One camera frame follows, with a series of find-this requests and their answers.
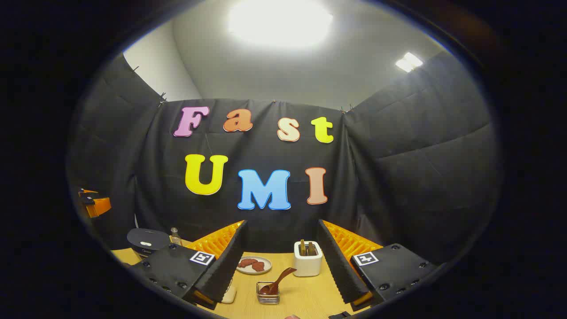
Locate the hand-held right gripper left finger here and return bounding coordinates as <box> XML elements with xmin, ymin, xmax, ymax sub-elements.
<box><xmin>128</xmin><ymin>220</ymin><xmax>248</xmax><ymax>311</ymax></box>

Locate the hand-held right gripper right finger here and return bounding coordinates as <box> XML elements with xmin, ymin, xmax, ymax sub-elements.
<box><xmin>316</xmin><ymin>219</ymin><xmax>439</xmax><ymax>312</ymax></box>

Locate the brown wooden spoon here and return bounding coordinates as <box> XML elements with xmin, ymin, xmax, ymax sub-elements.
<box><xmin>259</xmin><ymin>267</ymin><xmax>298</xmax><ymax>296</ymax></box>

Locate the black rice cooker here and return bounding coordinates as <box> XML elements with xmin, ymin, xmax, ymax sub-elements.
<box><xmin>127</xmin><ymin>228</ymin><xmax>171</xmax><ymax>257</ymax></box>

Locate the white utensil holder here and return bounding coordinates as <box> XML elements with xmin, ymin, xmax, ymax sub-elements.
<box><xmin>294</xmin><ymin>241</ymin><xmax>323</xmax><ymax>277</ymax></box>

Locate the white round plate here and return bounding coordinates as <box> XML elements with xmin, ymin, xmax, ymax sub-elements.
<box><xmin>236</xmin><ymin>256</ymin><xmax>272</xmax><ymax>275</ymax></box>

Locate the black backdrop cloth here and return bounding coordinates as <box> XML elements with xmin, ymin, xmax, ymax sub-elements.
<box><xmin>66</xmin><ymin>51</ymin><xmax>503</xmax><ymax>266</ymax></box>

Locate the small ceiling light panel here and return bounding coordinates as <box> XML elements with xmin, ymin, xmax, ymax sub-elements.
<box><xmin>395</xmin><ymin>52</ymin><xmax>423</xmax><ymax>73</ymax></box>

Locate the large ceiling light panel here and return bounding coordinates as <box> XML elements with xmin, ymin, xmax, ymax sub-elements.
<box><xmin>228</xmin><ymin>0</ymin><xmax>334</xmax><ymax>47</ymax></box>

